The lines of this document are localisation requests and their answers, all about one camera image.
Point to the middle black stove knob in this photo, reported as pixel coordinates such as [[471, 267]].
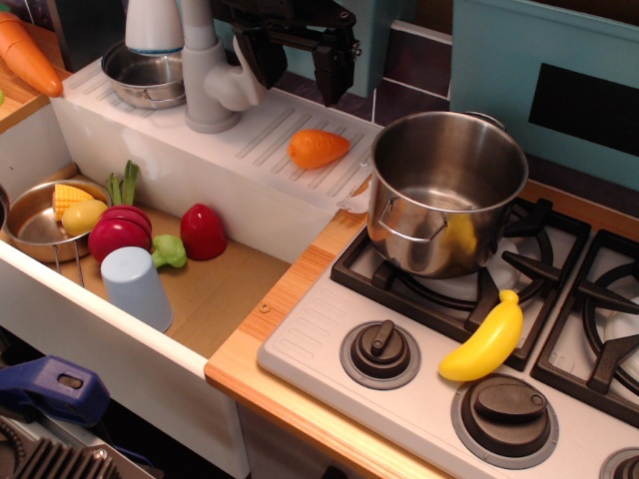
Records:
[[505, 422]]

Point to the right black stove knob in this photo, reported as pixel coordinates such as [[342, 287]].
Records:
[[622, 464]]

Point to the right black burner grate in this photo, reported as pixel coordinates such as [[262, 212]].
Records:
[[593, 342]]

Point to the grey toy faucet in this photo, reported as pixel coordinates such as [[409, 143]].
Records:
[[216, 91]]

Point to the black stove knob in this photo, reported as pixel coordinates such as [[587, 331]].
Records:
[[505, 422], [380, 355], [622, 464]]

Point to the blue clamp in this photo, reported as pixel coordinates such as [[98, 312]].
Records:
[[55, 387]]

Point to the small orange toy carrot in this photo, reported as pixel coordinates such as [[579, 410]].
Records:
[[311, 149]]

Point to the white bottle with blue band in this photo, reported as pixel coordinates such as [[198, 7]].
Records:
[[153, 27]]

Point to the light blue plastic cup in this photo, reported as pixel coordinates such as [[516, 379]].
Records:
[[133, 284]]

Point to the red toy radish with leaves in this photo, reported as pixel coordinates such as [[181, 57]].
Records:
[[122, 224]]

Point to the large orange toy carrot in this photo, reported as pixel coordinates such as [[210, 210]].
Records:
[[25, 59]]

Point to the left black stove knob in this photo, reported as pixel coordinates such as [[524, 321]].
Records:
[[380, 355]]

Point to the large stainless steel pot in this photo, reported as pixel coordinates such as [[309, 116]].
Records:
[[441, 192]]

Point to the yellow toy corn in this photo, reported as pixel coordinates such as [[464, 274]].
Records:
[[64, 196]]

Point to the small steel pot behind faucet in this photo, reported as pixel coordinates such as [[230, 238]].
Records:
[[145, 82]]

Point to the left black burner grate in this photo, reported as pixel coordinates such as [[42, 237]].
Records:
[[537, 254]]

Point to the yellow toy banana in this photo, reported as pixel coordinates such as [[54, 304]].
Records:
[[490, 345]]

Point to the green toy broccoli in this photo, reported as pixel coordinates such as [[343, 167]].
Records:
[[168, 250]]

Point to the yellow toy potato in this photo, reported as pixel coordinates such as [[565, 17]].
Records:
[[81, 217]]

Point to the white toy sink basin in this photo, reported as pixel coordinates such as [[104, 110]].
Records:
[[265, 200]]

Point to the black burner grate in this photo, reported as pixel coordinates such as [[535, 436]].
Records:
[[593, 342], [537, 254]]

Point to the small metal bowl in sink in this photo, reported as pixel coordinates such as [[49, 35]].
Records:
[[33, 228]]

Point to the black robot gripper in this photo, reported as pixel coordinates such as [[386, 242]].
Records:
[[262, 27]]

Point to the grey toy stove top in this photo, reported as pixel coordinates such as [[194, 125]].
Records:
[[304, 351]]

